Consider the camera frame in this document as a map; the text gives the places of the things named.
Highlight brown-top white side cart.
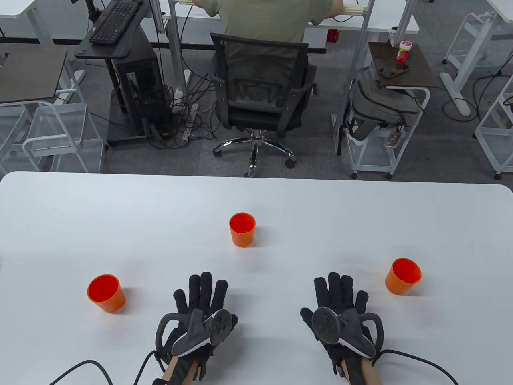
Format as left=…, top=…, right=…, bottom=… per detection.
left=0, top=49, right=104, bottom=174
left=333, top=41, right=440, bottom=180

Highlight black floor cable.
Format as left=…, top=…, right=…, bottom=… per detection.
left=442, top=70, right=513, bottom=122

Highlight white desk with white legs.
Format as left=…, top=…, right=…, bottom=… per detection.
left=440, top=0, right=513, bottom=117
left=0, top=0, right=111, bottom=83

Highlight tangle of black floor cables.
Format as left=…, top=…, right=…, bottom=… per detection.
left=90, top=72, right=219, bottom=150

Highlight long white desk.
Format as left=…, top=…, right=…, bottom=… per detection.
left=158, top=0, right=420, bottom=34

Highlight person's left hand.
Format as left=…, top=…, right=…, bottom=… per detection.
left=164, top=272, right=239, bottom=381

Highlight grey right hand controller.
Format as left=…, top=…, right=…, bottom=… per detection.
left=312, top=307, right=384, bottom=361

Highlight black mesh office chair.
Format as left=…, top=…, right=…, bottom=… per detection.
left=210, top=33, right=319, bottom=178

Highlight black keyboard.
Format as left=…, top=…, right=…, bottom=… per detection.
left=89, top=0, right=144, bottom=45

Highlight white power strip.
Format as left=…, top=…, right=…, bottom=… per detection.
left=182, top=103, right=199, bottom=141

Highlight white wire cart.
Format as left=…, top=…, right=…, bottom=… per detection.
left=474, top=76, right=513, bottom=180
left=443, top=13, right=501, bottom=81

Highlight person's right hand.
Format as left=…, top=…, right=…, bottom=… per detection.
left=300, top=273, right=379, bottom=377

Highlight grey left hand controller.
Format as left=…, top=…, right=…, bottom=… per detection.
left=156, top=308, right=234, bottom=361

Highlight black glove cable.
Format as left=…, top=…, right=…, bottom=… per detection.
left=379, top=350, right=460, bottom=385
left=48, top=350, right=165, bottom=385

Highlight beige wooden strip bundle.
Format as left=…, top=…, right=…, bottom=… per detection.
left=333, top=3, right=367, bottom=17

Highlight person's right forearm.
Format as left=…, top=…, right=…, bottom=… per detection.
left=341, top=358, right=383, bottom=385

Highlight grey backpack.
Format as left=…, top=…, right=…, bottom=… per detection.
left=347, top=66, right=425, bottom=142

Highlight grey hand controller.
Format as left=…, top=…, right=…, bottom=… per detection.
left=156, top=308, right=234, bottom=361
left=312, top=307, right=384, bottom=361

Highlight black monitor pole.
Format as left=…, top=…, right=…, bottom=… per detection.
left=71, top=0, right=101, bottom=22

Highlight black smartphone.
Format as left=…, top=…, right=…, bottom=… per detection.
left=378, top=63, right=411, bottom=79

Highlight orange plastic cup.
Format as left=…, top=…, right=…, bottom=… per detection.
left=385, top=257, right=422, bottom=296
left=229, top=212, right=257, bottom=248
left=87, top=274, right=126, bottom=314

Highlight person's left forearm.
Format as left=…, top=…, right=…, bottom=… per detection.
left=152, top=355, right=201, bottom=385

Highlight black computer tower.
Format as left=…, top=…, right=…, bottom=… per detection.
left=111, top=38, right=174, bottom=137

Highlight black computer cart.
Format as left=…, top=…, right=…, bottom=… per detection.
left=75, top=0, right=177, bottom=147

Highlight aluminium frame post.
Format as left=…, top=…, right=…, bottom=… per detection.
left=335, top=0, right=376, bottom=129
left=168, top=0, right=192, bottom=99

